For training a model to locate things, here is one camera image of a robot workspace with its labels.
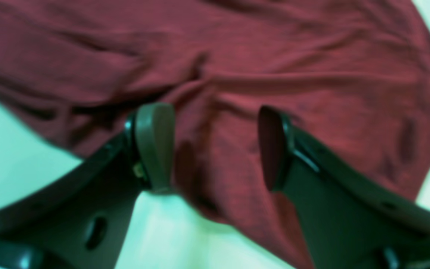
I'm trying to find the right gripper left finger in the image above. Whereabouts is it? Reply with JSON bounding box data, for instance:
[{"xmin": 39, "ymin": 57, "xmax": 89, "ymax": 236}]
[{"xmin": 0, "ymin": 103, "xmax": 175, "ymax": 269}]

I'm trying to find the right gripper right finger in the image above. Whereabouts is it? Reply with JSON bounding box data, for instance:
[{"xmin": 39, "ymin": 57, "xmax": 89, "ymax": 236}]
[{"xmin": 258, "ymin": 106, "xmax": 430, "ymax": 269}]

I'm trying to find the dark red t-shirt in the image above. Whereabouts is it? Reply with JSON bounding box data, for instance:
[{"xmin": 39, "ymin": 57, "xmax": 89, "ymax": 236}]
[{"xmin": 0, "ymin": 0, "xmax": 430, "ymax": 269}]

